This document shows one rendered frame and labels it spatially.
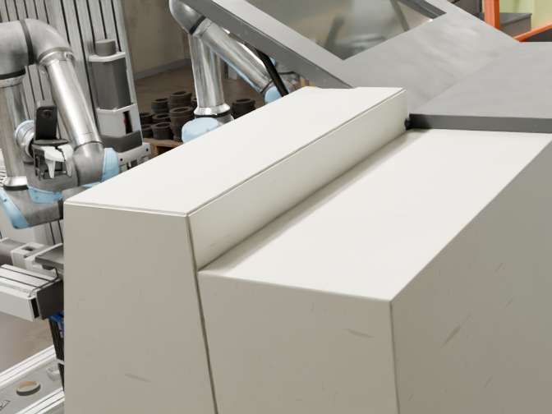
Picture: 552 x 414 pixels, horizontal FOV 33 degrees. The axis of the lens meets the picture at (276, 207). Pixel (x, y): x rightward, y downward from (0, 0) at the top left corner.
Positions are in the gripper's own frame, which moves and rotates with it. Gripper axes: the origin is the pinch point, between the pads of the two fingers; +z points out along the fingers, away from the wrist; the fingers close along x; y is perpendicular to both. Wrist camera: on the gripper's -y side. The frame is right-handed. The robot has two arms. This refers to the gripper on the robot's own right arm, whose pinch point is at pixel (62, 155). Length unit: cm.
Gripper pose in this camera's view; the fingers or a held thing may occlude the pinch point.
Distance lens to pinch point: 196.8
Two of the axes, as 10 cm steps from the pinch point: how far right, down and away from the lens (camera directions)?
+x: -9.0, 1.1, -4.2
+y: -0.1, 9.6, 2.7
